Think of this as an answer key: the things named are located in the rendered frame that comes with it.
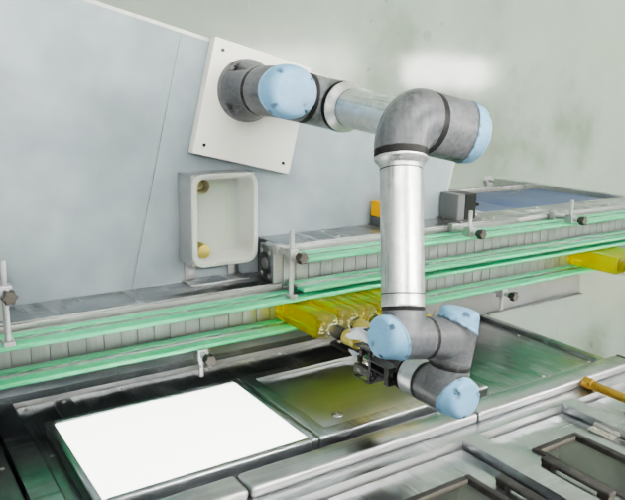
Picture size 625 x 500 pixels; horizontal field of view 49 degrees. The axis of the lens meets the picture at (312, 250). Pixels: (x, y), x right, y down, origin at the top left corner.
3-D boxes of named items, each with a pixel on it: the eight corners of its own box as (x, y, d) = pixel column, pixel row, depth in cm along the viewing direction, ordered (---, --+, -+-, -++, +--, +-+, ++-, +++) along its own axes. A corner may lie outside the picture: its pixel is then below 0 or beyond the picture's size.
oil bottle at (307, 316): (274, 317, 176) (321, 343, 159) (274, 296, 175) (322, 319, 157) (293, 313, 179) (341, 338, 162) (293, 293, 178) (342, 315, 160)
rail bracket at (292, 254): (271, 291, 173) (298, 304, 163) (271, 225, 169) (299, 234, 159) (281, 290, 175) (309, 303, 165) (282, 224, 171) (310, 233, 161)
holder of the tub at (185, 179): (180, 281, 174) (192, 289, 167) (178, 172, 168) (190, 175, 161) (240, 273, 183) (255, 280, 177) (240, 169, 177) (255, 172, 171)
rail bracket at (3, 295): (-20, 322, 146) (0, 356, 128) (-27, 244, 142) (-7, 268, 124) (4, 318, 149) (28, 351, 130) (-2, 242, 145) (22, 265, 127)
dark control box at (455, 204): (437, 216, 219) (456, 220, 212) (438, 191, 217) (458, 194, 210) (456, 214, 223) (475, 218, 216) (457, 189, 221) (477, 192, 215)
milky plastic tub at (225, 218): (180, 261, 172) (193, 269, 165) (177, 171, 167) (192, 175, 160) (241, 253, 181) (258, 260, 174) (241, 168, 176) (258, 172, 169)
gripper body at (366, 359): (351, 340, 141) (390, 359, 131) (385, 333, 146) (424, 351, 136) (350, 376, 143) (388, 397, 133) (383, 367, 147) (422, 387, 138)
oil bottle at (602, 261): (566, 263, 240) (644, 282, 217) (568, 247, 238) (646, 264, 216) (576, 261, 243) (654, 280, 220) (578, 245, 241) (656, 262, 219)
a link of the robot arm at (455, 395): (487, 376, 124) (478, 422, 125) (443, 357, 133) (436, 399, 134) (456, 377, 120) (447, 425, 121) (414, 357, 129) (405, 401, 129)
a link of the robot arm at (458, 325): (447, 312, 118) (436, 374, 119) (492, 313, 124) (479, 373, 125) (417, 301, 124) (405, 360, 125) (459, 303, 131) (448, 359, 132)
